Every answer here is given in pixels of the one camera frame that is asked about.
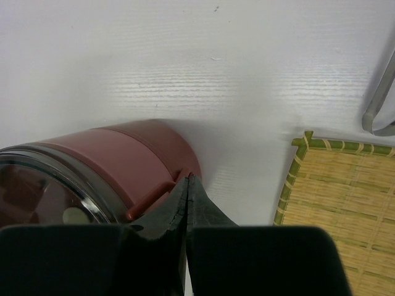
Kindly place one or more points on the metal tongs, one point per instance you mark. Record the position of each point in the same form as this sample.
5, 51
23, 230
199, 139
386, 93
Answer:
377, 102

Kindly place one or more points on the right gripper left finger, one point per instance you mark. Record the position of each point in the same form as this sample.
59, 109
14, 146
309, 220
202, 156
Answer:
145, 257

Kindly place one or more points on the red steel lunch bowl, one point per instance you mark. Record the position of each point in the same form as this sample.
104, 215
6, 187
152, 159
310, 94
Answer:
163, 141

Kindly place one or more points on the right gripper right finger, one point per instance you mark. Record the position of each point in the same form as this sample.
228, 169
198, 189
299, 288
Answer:
227, 259

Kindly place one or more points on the yellow bamboo mat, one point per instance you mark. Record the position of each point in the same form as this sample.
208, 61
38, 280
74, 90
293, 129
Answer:
347, 189

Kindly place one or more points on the grey lid with red clips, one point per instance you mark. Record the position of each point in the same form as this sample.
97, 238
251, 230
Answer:
97, 196

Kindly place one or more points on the red steel bowl with clips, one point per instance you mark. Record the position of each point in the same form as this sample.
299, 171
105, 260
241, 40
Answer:
131, 169

